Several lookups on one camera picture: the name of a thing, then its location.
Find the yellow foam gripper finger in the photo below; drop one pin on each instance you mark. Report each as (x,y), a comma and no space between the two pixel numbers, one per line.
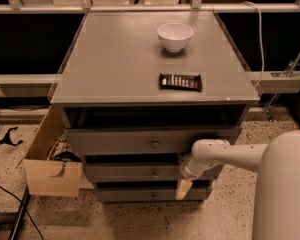
(183,187)

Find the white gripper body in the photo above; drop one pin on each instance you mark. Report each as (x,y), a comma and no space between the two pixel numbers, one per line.
(189,172)

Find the grey drawer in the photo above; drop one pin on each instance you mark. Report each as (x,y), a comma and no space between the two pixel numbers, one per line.
(132,172)
(144,141)
(148,194)

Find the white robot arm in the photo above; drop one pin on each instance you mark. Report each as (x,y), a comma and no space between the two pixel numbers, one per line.
(277,193)

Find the grey top drawer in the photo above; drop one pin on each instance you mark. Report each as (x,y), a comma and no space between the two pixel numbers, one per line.
(144,141)

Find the grey bottom drawer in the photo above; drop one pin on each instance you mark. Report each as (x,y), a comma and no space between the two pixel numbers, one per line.
(148,194)

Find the grey drawer cabinet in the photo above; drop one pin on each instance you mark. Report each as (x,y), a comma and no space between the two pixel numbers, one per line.
(111,81)

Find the dark snack bar wrapper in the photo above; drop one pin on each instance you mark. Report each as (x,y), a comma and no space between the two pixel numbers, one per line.
(180,82)

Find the snack bags in box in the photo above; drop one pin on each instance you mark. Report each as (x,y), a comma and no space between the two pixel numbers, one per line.
(62,151)

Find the white bowl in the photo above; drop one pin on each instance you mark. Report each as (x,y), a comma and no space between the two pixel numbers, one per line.
(174,36)

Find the cardboard box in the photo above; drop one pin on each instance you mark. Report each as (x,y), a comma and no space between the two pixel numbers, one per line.
(44,176)

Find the black floor bar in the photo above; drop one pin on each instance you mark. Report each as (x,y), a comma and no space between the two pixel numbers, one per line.
(18,221)

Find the black clamp tool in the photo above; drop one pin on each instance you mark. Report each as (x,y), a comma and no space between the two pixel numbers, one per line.
(7,138)

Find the metal railing frame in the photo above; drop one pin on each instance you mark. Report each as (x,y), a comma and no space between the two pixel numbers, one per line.
(146,4)

